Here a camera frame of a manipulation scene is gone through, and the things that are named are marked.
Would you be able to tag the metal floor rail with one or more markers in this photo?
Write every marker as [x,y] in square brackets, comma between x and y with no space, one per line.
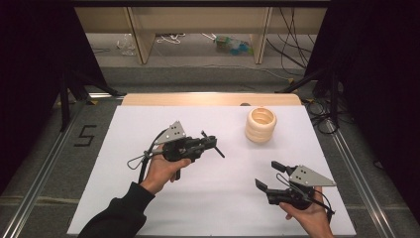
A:
[39,185]
[360,181]

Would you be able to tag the person's right hand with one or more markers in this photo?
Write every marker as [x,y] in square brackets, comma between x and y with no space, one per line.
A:
[308,219]

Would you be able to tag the person's left hand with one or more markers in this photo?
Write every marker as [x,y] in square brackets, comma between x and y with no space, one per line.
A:
[161,175]

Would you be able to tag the clear plastic bag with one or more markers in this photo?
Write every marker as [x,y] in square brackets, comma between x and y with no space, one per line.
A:
[126,44]

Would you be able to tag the cream ribbed pen holder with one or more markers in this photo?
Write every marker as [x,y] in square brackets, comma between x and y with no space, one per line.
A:
[261,130]

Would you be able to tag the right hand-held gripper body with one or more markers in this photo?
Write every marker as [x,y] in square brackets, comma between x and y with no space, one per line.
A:
[307,178]

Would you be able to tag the dark curtain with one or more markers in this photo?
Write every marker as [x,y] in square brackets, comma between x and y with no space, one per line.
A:
[379,82]
[29,66]

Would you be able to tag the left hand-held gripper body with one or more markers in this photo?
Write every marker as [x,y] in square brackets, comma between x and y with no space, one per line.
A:
[175,139]

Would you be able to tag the black metal stand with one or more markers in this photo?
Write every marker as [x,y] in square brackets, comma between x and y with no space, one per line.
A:
[64,99]
[333,95]

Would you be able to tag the colourful plastic bottles bag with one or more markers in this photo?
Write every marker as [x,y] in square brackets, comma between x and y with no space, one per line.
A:
[232,45]

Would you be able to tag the thin black pen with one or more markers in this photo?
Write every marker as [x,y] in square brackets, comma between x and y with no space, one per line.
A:
[216,149]

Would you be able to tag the white table mat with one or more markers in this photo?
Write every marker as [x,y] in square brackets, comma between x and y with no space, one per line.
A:
[224,185]

